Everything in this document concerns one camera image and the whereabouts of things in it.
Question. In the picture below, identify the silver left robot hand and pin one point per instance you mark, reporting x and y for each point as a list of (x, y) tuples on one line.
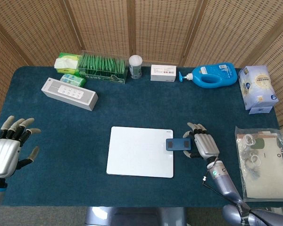
[(3, 157)]

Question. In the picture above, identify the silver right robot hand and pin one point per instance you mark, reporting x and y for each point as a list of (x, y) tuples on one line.
[(206, 146)]

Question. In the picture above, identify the blue board eraser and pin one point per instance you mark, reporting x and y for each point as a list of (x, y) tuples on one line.
[(178, 144)]

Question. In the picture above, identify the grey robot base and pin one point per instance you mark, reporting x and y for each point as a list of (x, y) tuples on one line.
[(132, 216)]

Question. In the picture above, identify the white writing board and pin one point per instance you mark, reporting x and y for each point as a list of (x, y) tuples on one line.
[(132, 153)]

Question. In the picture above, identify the clear plastic bag with contents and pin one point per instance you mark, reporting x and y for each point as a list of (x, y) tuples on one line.
[(266, 169)]

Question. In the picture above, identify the blue pump detergent bottle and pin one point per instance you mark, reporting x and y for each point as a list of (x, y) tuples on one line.
[(214, 75)]

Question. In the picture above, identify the light purple tissue pack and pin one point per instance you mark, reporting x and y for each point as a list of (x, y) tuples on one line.
[(257, 87)]

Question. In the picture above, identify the dark blue table mat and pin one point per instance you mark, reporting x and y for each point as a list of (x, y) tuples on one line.
[(136, 106)]

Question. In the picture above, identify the small white cardboard box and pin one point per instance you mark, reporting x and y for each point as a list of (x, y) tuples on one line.
[(162, 73)]

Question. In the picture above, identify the white rectangular speaker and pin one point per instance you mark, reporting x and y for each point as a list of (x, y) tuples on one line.
[(68, 94)]

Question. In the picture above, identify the small green tissue pack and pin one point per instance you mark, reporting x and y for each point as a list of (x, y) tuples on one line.
[(73, 80)]

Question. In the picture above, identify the white cylindrical canister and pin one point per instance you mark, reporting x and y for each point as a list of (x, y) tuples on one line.
[(135, 68)]

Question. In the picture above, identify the green tissue pack, tissue out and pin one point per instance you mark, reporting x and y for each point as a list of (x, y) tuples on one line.
[(64, 63)]

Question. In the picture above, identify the bamboo folding screen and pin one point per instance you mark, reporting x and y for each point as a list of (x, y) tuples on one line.
[(155, 28)]

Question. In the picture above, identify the clear box of green tea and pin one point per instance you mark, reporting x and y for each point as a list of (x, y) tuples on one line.
[(101, 69)]

